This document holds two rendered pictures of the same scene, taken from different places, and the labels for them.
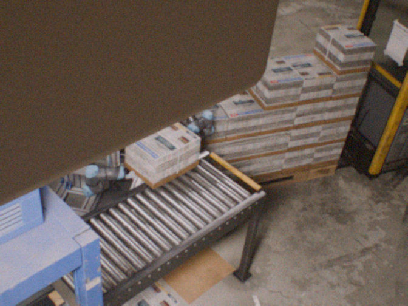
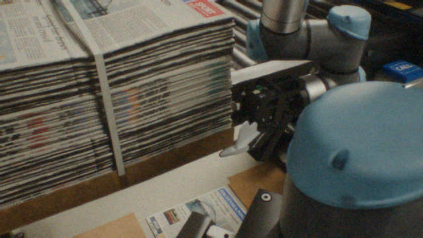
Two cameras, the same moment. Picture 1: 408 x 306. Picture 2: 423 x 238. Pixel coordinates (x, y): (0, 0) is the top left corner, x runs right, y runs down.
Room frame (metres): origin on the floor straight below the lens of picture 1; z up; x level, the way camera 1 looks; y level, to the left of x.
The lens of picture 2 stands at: (2.89, 0.60, 1.21)
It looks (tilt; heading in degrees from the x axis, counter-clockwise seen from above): 36 degrees down; 200
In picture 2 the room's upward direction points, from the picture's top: straight up
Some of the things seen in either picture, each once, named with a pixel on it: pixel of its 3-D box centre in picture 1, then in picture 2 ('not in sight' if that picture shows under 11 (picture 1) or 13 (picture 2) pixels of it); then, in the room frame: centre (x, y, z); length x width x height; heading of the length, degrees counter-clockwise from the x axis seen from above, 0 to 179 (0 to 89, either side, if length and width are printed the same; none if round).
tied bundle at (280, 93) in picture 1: (272, 83); not in sight; (3.43, -0.47, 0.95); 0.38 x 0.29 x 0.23; 26
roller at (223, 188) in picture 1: (217, 183); not in sight; (2.41, -0.11, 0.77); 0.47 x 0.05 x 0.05; 49
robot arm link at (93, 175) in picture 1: (95, 175); (335, 39); (2.19, 0.61, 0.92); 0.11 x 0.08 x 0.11; 110
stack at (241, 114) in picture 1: (246, 141); not in sight; (3.37, -0.34, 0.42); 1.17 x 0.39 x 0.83; 116
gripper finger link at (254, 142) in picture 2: not in sight; (256, 132); (2.37, 0.51, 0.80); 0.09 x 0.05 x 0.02; 166
